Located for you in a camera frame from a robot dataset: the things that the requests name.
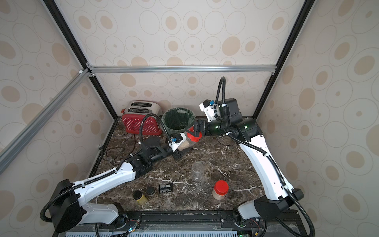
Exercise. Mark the left black frame post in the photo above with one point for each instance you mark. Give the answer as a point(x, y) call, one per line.
point(57, 16)

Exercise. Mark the yellow spice jar black lid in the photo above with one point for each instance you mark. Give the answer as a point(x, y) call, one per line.
point(139, 197)

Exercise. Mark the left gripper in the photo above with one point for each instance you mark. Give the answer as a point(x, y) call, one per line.
point(177, 153)

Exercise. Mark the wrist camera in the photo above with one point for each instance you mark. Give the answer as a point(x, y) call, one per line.
point(176, 142)
point(216, 111)

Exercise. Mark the left diagonal aluminium rail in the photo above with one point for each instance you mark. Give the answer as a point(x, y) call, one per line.
point(13, 149)

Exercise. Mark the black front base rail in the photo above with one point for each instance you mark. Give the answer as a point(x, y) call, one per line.
point(216, 223)

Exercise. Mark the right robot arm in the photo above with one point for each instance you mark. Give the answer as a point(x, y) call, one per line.
point(279, 195)

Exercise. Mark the red-lid oatmeal jar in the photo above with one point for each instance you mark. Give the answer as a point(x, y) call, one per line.
point(220, 190)
point(188, 139)

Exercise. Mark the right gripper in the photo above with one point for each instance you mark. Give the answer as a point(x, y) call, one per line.
point(200, 127)

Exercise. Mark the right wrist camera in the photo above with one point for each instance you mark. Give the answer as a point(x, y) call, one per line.
point(216, 111)

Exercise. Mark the right black frame post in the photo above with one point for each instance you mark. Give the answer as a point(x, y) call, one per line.
point(300, 20)

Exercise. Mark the horizontal aluminium rail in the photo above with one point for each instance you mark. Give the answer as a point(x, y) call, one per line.
point(182, 69)

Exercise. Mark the red toaster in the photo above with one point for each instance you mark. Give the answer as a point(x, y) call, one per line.
point(134, 113)

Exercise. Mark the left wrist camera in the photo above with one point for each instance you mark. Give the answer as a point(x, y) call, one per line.
point(176, 142)

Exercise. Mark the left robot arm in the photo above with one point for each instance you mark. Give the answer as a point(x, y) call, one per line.
point(70, 205)

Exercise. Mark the clear oatmeal jar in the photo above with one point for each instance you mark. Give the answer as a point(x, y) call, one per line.
point(198, 168)

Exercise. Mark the small black box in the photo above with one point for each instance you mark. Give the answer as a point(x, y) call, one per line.
point(166, 188)

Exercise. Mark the black frame post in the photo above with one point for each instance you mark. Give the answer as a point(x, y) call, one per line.
point(57, 16)
point(300, 20)

